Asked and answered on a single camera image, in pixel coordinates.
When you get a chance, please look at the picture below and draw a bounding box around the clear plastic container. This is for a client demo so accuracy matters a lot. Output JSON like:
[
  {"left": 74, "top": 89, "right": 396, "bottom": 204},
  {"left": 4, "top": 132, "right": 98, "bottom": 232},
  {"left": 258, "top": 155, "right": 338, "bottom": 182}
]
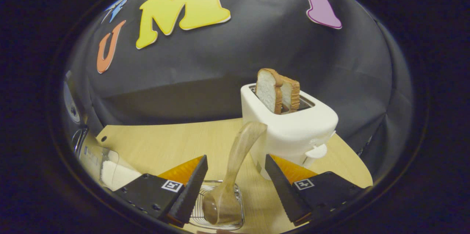
[{"left": 79, "top": 142, "right": 144, "bottom": 192}]

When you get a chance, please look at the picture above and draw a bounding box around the wooden spoon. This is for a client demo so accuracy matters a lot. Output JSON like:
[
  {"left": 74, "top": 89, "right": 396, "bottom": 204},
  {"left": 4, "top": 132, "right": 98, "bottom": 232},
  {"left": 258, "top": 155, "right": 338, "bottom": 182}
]
[{"left": 203, "top": 121, "right": 268, "bottom": 226}]

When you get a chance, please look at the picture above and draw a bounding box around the bread slice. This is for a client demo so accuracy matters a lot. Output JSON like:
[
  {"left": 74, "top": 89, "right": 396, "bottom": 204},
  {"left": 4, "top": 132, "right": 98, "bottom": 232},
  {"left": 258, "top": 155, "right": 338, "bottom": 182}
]
[
  {"left": 256, "top": 68, "right": 284, "bottom": 114},
  {"left": 281, "top": 77, "right": 301, "bottom": 113}
]

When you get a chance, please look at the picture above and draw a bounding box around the white toaster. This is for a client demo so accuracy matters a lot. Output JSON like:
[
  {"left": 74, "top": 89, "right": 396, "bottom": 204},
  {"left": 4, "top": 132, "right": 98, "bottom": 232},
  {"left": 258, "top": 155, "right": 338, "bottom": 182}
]
[{"left": 241, "top": 83, "right": 339, "bottom": 181}]

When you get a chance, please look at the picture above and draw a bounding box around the dark grey rice cooker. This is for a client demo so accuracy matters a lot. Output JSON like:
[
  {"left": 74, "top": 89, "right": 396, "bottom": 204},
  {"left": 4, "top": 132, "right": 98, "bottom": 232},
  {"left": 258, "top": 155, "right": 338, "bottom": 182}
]
[{"left": 61, "top": 71, "right": 101, "bottom": 179}]

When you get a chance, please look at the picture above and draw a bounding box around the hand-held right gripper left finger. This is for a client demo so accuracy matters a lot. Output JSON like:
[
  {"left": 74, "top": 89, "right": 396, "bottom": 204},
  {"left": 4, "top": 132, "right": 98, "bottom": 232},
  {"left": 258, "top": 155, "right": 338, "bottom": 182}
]
[{"left": 114, "top": 155, "right": 208, "bottom": 227}]

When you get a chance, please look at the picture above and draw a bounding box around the metal wire chopstick holder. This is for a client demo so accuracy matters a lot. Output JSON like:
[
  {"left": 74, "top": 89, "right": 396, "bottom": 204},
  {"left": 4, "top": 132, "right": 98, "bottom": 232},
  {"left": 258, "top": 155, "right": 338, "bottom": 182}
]
[{"left": 189, "top": 180, "right": 245, "bottom": 231}]

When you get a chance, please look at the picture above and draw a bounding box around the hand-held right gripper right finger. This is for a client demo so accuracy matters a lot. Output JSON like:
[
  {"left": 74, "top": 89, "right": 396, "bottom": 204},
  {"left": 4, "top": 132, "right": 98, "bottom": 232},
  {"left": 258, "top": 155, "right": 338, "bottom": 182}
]
[{"left": 265, "top": 154, "right": 368, "bottom": 227}]

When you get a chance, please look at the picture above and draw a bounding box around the black backdrop cloth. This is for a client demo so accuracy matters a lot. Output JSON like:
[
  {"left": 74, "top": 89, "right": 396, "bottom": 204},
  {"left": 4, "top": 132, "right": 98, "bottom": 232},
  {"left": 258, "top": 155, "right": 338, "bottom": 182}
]
[{"left": 64, "top": 0, "right": 415, "bottom": 176}]

